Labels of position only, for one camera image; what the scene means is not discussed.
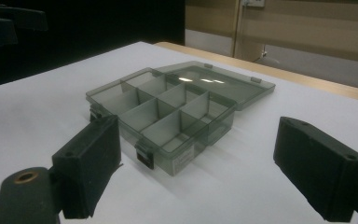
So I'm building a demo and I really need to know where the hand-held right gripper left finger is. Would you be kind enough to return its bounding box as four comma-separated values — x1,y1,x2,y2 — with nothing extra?
51,114,123,220

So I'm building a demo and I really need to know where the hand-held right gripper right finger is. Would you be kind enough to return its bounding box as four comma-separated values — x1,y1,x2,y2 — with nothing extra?
272,116,358,223

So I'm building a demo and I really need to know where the transparent grey compartment organizer box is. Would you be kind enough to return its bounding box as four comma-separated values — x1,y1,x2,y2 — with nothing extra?
85,60,277,177

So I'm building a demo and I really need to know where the white table mat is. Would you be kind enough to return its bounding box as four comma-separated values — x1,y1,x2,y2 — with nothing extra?
0,41,358,224

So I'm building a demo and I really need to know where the black curtain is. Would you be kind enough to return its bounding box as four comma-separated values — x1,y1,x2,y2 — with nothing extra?
0,0,186,91

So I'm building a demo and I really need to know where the white wall socket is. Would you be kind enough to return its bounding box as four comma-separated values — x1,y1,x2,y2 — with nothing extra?
241,0,266,8

